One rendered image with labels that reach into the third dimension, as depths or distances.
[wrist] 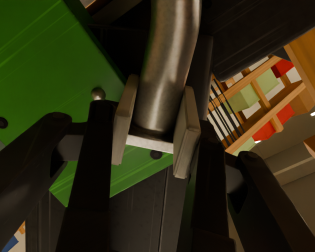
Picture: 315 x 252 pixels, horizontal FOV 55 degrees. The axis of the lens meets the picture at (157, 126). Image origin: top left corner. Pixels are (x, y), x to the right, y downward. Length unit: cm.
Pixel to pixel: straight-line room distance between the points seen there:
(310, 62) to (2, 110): 88
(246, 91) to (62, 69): 326
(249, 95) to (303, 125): 622
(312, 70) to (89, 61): 85
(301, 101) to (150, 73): 397
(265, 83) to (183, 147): 355
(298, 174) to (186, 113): 763
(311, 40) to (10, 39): 88
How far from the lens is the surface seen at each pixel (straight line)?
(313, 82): 102
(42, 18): 23
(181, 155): 16
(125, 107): 15
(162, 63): 18
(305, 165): 773
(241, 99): 344
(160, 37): 18
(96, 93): 23
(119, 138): 15
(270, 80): 377
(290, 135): 963
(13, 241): 650
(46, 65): 24
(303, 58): 100
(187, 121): 16
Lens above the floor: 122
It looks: 5 degrees up
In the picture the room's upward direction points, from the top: 148 degrees clockwise
